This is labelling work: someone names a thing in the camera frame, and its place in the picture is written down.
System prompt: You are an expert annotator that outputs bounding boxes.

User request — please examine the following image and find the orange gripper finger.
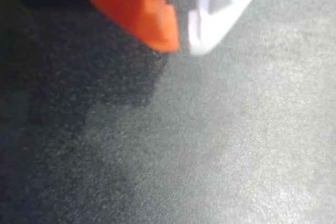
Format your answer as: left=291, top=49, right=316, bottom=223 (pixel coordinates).
left=72, top=0, right=181, bottom=54

